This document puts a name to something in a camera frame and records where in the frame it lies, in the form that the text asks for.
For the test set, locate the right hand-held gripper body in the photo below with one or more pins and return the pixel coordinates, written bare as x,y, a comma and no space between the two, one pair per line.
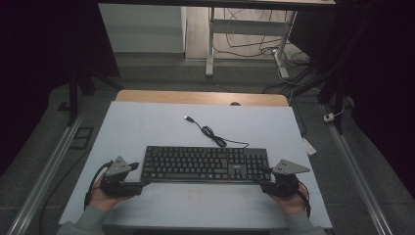
288,167

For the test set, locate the black floor frame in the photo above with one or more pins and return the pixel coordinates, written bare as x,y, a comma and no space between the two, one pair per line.
81,143

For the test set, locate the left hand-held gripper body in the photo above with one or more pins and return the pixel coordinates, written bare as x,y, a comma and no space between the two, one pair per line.
117,168

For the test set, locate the person's right hand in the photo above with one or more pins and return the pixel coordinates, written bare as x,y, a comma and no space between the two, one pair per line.
293,204

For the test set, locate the white foam board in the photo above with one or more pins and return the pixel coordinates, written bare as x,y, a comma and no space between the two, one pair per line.
163,127

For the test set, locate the white paper tag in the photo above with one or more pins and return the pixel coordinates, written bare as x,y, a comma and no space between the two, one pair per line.
309,147

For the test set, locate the dark curtain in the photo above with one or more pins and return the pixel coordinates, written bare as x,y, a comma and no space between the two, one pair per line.
39,65
381,81

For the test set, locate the small white box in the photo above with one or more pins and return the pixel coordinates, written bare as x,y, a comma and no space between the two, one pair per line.
329,117

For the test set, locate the aluminium floor rail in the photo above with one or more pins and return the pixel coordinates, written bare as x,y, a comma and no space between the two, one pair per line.
45,176
355,169

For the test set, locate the black metal stand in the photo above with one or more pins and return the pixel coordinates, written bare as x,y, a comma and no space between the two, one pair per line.
339,107
73,98

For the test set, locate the white cabinet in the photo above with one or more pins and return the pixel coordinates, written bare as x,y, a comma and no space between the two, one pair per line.
140,29

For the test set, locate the black keyboard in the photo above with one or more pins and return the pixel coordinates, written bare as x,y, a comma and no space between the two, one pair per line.
202,163

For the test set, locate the person's left hand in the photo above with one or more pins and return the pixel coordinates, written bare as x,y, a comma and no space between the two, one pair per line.
101,200

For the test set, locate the white-legged desk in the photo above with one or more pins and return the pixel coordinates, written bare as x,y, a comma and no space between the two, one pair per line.
248,27

